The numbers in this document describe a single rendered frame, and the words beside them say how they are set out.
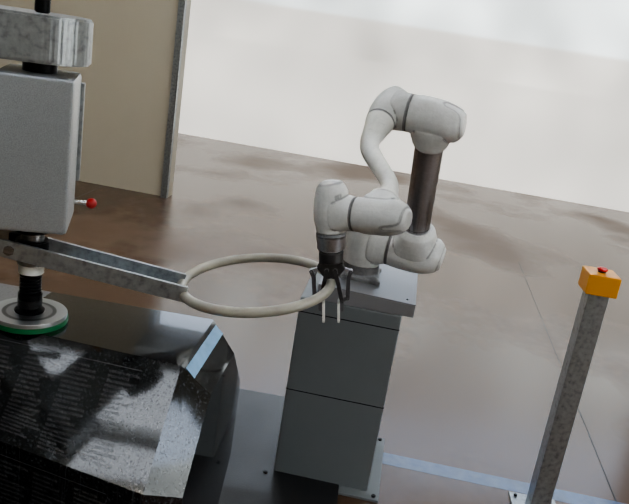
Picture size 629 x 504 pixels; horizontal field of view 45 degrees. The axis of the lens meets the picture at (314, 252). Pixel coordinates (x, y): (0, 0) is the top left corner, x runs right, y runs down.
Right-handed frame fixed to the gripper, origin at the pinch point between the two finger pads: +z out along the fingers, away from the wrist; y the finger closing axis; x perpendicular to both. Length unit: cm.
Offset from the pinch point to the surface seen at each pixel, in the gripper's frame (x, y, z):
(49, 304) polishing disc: 10, 85, -5
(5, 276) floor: -219, 213, 72
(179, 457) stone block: 44, 39, 24
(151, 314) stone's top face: -1, 57, 2
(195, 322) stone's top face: 0.1, 42.8, 4.4
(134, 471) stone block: 52, 49, 23
